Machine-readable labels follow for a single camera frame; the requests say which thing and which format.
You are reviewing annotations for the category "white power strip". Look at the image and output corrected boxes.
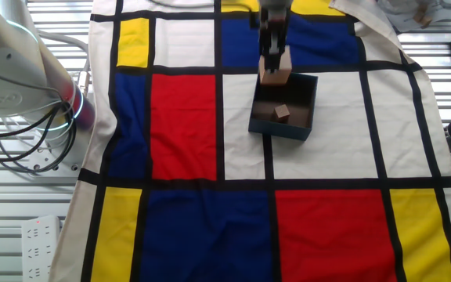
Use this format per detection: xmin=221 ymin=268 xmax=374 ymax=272
xmin=20 ymin=214 xmax=61 ymax=282

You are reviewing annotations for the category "black base cable bundle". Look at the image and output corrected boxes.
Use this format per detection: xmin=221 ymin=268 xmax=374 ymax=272
xmin=0 ymin=103 xmax=78 ymax=175

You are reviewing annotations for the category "small wooden cube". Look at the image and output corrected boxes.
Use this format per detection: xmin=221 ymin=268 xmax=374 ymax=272
xmin=273 ymin=103 xmax=291 ymax=125

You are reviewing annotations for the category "crumpled white paper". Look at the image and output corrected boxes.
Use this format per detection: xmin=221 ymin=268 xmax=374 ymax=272
xmin=377 ymin=0 xmax=451 ymax=33

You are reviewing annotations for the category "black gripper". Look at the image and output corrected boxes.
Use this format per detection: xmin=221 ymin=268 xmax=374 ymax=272
xmin=258 ymin=6 xmax=290 ymax=76

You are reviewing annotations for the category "colour block patterned cloth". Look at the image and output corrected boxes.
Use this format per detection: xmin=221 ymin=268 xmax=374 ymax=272
xmin=49 ymin=0 xmax=451 ymax=282

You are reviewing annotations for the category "dark blue gift box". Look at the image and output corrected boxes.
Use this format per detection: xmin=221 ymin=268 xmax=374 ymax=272
xmin=247 ymin=71 xmax=319 ymax=142

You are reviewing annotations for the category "thick grey cable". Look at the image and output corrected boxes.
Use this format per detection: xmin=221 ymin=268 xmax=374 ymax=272
xmin=39 ymin=31 xmax=92 ymax=97

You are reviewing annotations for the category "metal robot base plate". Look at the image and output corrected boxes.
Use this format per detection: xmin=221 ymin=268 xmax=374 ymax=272
xmin=25 ymin=128 xmax=84 ymax=178

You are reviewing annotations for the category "large wooden cube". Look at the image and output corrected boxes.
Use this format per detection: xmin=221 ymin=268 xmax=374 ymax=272
xmin=258 ymin=45 xmax=293 ymax=87

